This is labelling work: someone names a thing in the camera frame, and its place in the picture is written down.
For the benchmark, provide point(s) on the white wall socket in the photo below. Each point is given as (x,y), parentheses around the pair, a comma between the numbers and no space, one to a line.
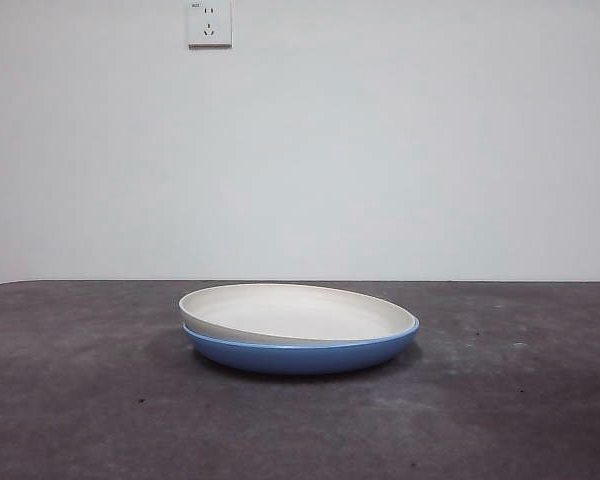
(210,25)

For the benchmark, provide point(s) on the blue round plate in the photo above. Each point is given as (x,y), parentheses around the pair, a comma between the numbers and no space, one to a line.
(300,357)

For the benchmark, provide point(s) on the white round plate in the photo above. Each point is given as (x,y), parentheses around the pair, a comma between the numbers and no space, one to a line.
(300,315)

